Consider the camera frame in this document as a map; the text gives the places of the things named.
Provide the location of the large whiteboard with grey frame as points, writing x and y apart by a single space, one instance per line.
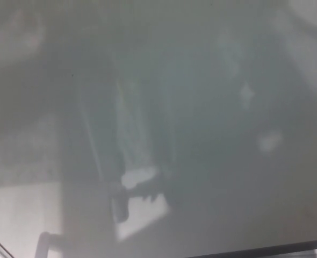
174 107

